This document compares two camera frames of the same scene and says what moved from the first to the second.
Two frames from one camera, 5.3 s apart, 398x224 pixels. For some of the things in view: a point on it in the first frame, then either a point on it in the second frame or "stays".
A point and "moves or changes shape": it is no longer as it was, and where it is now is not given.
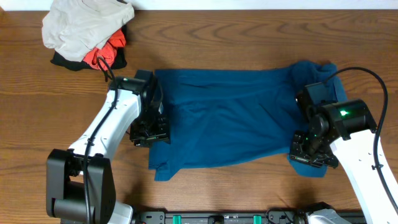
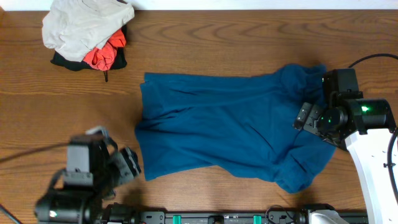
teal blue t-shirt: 234,117 moves or changes shape
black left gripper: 163,132 to 129,163
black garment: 119,62 stays
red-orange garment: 101,57 stays
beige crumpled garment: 72,28 stays
